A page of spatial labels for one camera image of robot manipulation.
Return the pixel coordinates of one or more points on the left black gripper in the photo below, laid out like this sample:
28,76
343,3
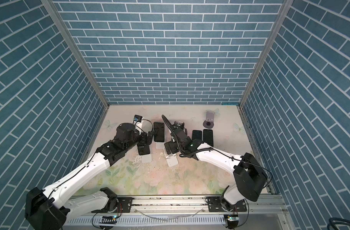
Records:
144,141

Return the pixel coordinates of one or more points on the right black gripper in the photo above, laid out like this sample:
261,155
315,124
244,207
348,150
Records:
171,143

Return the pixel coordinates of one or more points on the white stand front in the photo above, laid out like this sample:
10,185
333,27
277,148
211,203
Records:
171,159

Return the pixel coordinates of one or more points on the white stand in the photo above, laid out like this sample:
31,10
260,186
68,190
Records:
146,158
171,159
159,145

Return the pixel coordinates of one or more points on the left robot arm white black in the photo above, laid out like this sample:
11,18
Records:
51,207

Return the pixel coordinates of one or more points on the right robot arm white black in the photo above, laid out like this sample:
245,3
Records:
249,176

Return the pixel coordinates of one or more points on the white stand back centre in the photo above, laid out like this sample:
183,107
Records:
159,145

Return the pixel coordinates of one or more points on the phone on dark round stand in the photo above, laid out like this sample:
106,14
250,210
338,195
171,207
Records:
179,124

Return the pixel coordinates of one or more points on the white stand left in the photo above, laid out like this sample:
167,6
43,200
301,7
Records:
146,158

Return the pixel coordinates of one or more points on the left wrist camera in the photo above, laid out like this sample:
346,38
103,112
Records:
137,119

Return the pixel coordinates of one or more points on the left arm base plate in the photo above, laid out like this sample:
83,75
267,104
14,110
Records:
118,205

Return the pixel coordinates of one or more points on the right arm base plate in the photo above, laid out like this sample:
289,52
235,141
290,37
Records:
219,204

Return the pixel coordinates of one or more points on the white slotted cable duct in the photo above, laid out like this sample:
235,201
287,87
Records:
142,220

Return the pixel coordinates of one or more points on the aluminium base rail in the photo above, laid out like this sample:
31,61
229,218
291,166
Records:
268,213

